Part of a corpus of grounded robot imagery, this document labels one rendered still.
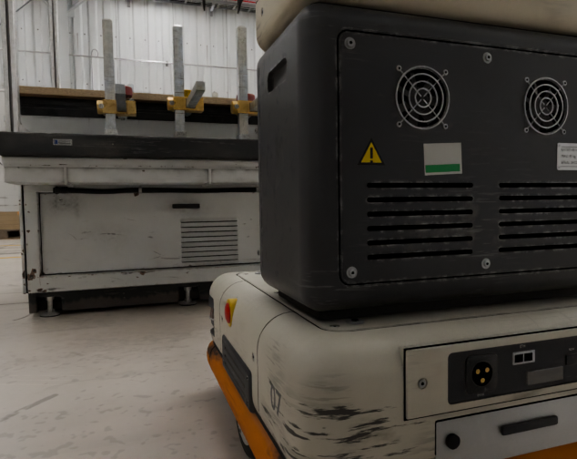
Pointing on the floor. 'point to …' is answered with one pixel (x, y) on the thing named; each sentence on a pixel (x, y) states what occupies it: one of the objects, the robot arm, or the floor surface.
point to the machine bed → (131, 220)
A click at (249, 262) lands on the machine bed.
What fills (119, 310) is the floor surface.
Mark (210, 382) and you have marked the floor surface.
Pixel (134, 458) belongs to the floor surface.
